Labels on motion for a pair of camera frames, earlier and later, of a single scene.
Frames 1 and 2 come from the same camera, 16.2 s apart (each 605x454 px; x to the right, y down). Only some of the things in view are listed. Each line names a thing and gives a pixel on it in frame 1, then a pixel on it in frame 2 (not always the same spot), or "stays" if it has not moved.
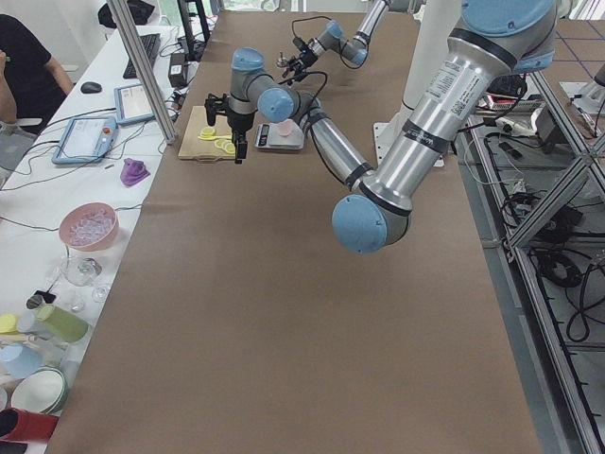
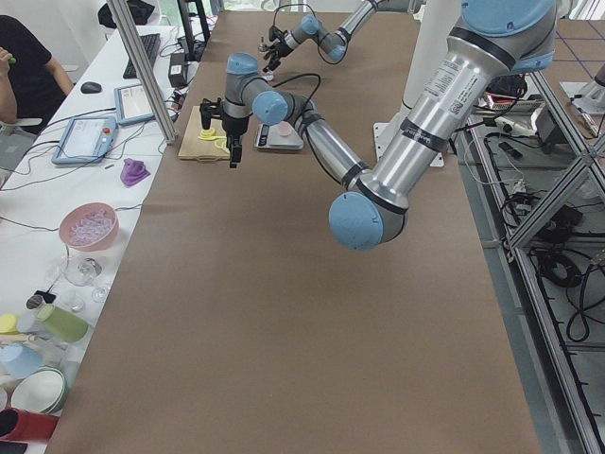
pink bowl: [89, 227] stays
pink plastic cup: [285, 127] stays
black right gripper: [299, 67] to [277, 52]
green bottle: [61, 323] stays
